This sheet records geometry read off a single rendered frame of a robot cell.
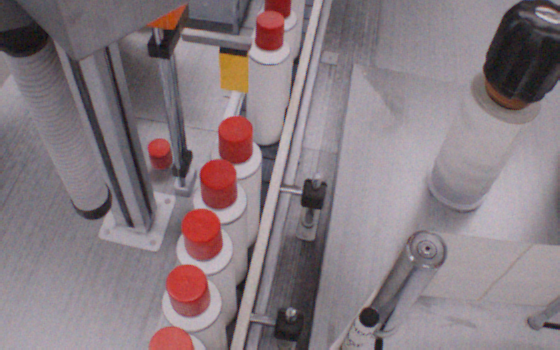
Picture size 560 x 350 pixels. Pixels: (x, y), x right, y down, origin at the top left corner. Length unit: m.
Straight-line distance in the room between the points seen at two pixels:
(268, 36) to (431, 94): 0.34
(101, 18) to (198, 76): 0.64
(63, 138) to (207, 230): 0.14
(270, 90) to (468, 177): 0.27
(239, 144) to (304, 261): 0.26
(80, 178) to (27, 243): 0.37
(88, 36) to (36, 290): 0.51
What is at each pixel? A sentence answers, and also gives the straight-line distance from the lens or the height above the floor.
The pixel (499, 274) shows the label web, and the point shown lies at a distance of 0.58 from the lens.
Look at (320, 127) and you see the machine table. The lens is 0.83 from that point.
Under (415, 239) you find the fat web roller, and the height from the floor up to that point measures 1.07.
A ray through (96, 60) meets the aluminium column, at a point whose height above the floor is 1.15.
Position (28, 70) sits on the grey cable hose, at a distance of 0.34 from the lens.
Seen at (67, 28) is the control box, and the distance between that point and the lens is 0.26.
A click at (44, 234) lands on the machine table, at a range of 0.77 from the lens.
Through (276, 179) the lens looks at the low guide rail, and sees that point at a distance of 0.67.
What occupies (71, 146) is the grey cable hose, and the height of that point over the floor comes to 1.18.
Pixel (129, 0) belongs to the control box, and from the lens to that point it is 0.28.
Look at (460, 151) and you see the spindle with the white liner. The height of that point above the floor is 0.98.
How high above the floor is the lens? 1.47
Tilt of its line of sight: 54 degrees down
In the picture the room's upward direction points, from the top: 6 degrees clockwise
